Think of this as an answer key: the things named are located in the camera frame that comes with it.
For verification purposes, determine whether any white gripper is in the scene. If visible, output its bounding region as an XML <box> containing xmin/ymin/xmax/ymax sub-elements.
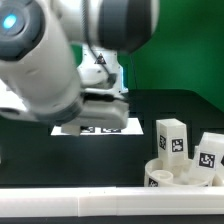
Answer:
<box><xmin>59</xmin><ymin>88</ymin><xmax>131</xmax><ymax>132</ymax></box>

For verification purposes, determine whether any white front wall rail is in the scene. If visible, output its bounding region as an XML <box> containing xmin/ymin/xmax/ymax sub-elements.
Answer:
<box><xmin>0</xmin><ymin>187</ymin><xmax>224</xmax><ymax>218</ymax></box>

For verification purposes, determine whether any white round stool seat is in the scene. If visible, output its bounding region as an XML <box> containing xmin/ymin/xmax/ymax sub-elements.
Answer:
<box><xmin>144</xmin><ymin>158</ymin><xmax>224</xmax><ymax>187</ymax></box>

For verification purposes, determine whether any white marker sheet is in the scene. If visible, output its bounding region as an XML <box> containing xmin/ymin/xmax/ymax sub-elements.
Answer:
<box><xmin>50</xmin><ymin>117</ymin><xmax>145</xmax><ymax>136</ymax></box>

